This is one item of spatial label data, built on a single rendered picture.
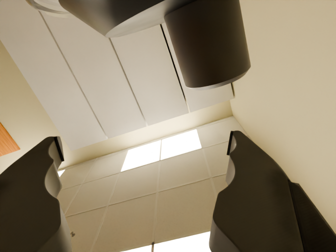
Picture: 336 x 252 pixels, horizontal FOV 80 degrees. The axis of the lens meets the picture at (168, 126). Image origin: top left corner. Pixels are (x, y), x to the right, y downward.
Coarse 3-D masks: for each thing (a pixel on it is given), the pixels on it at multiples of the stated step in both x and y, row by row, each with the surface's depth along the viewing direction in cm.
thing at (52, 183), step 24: (48, 144) 10; (24, 168) 9; (48, 168) 9; (0, 192) 8; (24, 192) 8; (48, 192) 8; (0, 216) 7; (24, 216) 7; (48, 216) 7; (0, 240) 6; (24, 240) 6; (48, 240) 6
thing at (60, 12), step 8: (32, 0) 6; (40, 0) 6; (48, 0) 6; (56, 0) 6; (40, 8) 6; (48, 8) 7; (56, 8) 7; (56, 16) 8; (64, 16) 8; (72, 16) 9
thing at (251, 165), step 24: (240, 144) 10; (240, 168) 9; (264, 168) 9; (240, 192) 8; (264, 192) 8; (288, 192) 8; (216, 216) 7; (240, 216) 7; (264, 216) 7; (288, 216) 7; (216, 240) 7; (240, 240) 6; (264, 240) 6; (288, 240) 6
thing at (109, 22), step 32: (64, 0) 6; (96, 0) 5; (128, 0) 5; (160, 0) 5; (192, 0) 6; (224, 0) 6; (128, 32) 9; (192, 32) 7; (224, 32) 7; (192, 64) 8; (224, 64) 7
